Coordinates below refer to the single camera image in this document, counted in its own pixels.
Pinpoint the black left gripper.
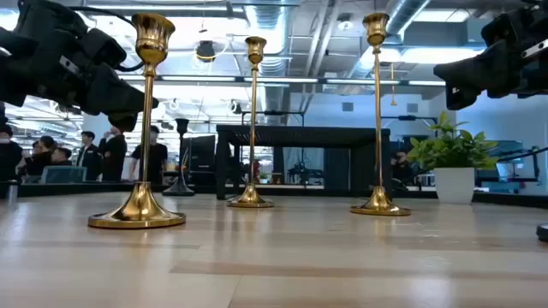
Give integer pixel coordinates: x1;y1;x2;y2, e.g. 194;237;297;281
0;0;159;133

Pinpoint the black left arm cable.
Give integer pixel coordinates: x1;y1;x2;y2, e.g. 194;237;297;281
70;4;146;73

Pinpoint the green plant in white pot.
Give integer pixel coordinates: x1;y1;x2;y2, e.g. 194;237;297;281
405;111;500;205

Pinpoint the black cabinet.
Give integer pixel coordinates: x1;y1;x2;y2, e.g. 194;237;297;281
182;134;217;187

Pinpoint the tall gold candlestick holder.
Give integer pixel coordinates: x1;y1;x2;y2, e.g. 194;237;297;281
349;12;412;217
226;36;275;210

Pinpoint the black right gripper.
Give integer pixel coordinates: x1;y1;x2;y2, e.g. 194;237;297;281
433;0;548;111

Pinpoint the silver ventilation duct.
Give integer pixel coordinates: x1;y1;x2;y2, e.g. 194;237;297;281
348;0;432;80
246;3;292;115

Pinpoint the short gold candlestick holder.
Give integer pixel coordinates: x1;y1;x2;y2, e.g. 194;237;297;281
87;12;188;230

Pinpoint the teal chair back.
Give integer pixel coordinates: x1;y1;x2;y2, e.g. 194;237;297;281
40;165;88;185

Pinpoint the black ceiling-mounted camera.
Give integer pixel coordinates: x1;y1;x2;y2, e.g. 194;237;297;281
195;40;217;63

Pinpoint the person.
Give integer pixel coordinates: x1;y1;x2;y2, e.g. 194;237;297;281
50;147;74;168
98;125;128;183
390;149;415;184
23;135;57;177
0;123;25;189
75;130;104;182
128;125;170;183

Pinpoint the hanging gold pendant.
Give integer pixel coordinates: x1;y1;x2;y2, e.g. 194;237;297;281
389;62;398;107

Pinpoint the black perforated metal rack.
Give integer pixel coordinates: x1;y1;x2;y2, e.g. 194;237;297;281
215;124;393;204

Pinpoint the background blue screen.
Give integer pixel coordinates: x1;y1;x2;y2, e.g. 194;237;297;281
487;139;526;170

